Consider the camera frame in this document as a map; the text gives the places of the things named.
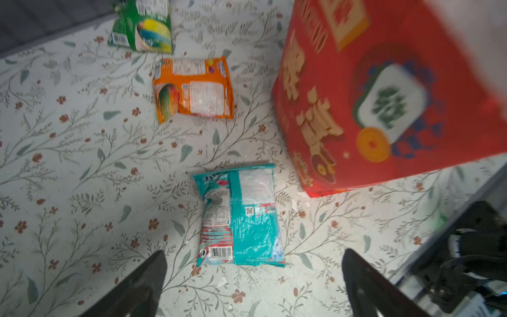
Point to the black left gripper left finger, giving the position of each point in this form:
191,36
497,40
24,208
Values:
138,294

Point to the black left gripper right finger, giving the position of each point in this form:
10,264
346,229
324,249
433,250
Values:
370,293

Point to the teal white snack bag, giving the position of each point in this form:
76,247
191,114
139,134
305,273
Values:
240,220

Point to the red and white paper bag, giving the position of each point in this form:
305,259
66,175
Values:
373,91

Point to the orange snack bag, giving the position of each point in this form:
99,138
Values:
194,87

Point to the small green snack bag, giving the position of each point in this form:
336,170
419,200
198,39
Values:
143,26

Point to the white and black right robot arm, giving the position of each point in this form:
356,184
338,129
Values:
462,273

